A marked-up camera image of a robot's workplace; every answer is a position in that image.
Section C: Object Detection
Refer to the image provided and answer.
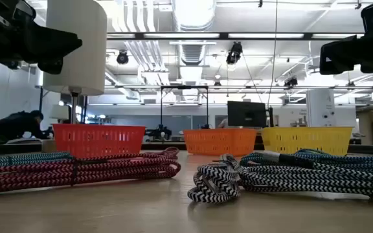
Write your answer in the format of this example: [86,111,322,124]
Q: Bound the black-white braided USB cable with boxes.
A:
[186,153,243,205]

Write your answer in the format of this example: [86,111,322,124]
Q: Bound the black computer monitor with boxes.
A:
[227,100,269,128]

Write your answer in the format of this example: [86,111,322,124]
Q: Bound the white cylindrical table lamp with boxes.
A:
[41,0,108,153]

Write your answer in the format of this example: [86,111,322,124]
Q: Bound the thin hanging black cable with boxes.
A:
[266,0,278,107]

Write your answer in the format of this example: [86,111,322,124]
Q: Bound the grey utensils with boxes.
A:
[237,164,373,201]

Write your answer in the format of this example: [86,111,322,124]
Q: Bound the black overhead beam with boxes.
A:
[106,31,366,41]

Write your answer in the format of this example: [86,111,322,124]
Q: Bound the person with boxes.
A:
[0,109,54,142]

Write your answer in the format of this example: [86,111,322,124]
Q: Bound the red plastic basket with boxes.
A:
[52,123,146,159]

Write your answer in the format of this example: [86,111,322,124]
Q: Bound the black ceiling spotlight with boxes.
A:
[225,41,243,65]
[115,49,130,65]
[283,76,299,89]

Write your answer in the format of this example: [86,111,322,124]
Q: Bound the black metal stand frame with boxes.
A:
[159,84,210,130]

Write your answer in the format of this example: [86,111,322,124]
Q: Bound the white column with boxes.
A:
[306,89,337,128]

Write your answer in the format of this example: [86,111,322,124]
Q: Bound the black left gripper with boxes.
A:
[0,0,83,75]

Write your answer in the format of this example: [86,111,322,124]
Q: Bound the orange plastic basket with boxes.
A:
[183,128,258,157]

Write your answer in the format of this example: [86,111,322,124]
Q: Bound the yellow plastic basket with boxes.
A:
[260,126,354,157]

